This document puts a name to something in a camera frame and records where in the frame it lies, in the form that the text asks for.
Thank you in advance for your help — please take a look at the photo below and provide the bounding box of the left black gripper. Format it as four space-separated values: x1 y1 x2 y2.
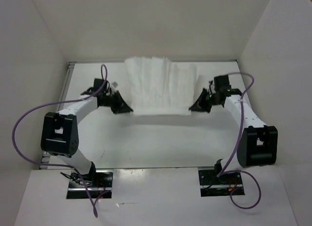
100 89 132 113

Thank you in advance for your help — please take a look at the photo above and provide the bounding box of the white pleated skirt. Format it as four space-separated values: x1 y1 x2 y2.
124 57 198 116

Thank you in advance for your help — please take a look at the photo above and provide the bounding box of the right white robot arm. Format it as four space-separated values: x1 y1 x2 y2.
189 75 278 184

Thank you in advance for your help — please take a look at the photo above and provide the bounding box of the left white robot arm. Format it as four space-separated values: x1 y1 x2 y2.
40 78 133 187

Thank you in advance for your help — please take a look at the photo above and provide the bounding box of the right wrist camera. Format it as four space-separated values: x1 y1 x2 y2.
227 89 242 96

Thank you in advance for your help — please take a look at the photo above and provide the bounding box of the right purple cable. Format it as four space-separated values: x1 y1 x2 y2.
216 72 262 208

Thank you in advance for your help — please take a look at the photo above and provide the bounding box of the purple cable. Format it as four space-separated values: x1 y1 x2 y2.
12 64 117 218
216 72 262 208

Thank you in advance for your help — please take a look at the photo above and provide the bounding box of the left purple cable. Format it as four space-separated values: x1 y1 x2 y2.
12 64 117 218

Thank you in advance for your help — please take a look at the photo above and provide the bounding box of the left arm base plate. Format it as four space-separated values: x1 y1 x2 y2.
61 169 114 200

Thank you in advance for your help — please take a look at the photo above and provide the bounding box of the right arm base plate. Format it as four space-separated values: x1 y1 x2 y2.
198 168 245 197

